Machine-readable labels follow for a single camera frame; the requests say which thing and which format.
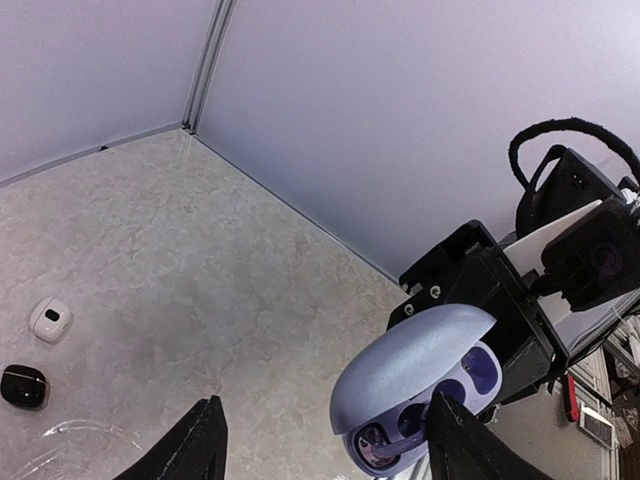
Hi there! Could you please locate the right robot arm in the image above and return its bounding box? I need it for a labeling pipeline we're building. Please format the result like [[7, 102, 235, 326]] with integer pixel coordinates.
[[389, 145, 639, 404]]

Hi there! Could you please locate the black earbud charging case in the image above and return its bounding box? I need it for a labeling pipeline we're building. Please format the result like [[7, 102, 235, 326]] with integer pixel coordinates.
[[1, 364, 48, 410]]

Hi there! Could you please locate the purple earbud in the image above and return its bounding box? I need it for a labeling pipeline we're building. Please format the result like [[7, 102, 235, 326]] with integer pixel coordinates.
[[354, 424, 426, 469]]

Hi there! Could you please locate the blue-grey earbud case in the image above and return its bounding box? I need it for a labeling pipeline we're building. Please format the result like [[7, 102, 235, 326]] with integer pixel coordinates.
[[329, 304, 503, 478]]

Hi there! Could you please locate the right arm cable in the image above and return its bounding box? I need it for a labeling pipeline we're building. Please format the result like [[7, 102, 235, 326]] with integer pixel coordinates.
[[508, 117, 640, 191]]

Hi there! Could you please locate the white earbud charging case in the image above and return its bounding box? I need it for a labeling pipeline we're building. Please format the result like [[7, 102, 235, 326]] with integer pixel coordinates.
[[28, 296, 73, 344]]

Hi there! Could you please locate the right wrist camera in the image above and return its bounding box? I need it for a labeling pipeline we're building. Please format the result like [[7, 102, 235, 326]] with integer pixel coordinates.
[[530, 197, 639, 312]]

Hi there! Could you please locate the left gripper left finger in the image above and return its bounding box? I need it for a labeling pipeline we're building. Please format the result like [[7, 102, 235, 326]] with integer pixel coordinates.
[[115, 396, 228, 480]]

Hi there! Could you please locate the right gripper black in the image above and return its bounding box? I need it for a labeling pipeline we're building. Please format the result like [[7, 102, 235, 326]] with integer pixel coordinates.
[[387, 220, 570, 405]]

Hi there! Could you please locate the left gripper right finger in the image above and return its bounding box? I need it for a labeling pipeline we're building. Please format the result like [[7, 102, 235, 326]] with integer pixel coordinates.
[[426, 393, 550, 480]]

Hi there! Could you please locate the left aluminium frame post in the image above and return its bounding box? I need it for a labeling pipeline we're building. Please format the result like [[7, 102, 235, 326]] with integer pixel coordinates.
[[182, 0, 237, 134]]

